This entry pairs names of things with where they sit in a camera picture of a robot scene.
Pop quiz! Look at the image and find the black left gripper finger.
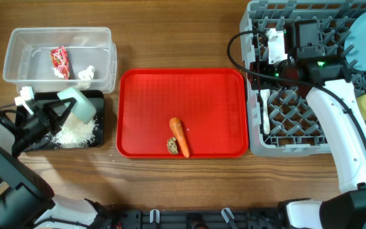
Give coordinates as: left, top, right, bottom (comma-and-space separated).
36, 97, 76, 110
51, 108, 71, 135

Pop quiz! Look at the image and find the white plastic spoon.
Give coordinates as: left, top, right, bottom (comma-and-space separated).
260, 89, 270, 135

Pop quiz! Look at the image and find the green bowl with rice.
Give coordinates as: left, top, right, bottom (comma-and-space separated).
57, 87, 97, 124

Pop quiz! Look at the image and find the red snack wrapper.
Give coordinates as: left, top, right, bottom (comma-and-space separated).
50, 46, 70, 80

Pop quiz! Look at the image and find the white tissue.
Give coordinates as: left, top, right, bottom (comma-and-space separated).
78, 66, 95, 90

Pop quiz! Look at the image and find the brown shiitake mushroom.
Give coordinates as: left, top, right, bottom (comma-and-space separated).
166, 137, 179, 155

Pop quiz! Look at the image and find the orange carrot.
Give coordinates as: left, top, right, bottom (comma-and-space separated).
169, 117, 190, 158

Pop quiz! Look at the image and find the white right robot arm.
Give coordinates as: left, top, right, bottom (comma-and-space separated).
251, 56, 366, 228

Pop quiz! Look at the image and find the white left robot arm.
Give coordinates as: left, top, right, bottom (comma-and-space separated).
0, 95, 112, 228

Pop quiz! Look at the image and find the grey dishwasher rack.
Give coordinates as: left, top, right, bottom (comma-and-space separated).
240, 1, 366, 156

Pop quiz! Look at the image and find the pile of white rice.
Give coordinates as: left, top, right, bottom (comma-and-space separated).
51, 113, 98, 149

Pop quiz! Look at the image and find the black tray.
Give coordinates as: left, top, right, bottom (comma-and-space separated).
30, 90, 105, 151

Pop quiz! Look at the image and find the clear plastic bin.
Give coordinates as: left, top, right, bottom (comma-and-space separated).
3, 27, 117, 94

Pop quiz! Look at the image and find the red serving tray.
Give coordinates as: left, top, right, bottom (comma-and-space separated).
116, 68, 248, 159

